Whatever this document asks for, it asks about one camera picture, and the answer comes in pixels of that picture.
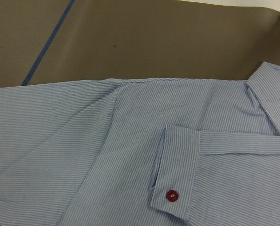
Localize blue striped button shirt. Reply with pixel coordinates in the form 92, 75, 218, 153
0, 62, 280, 226

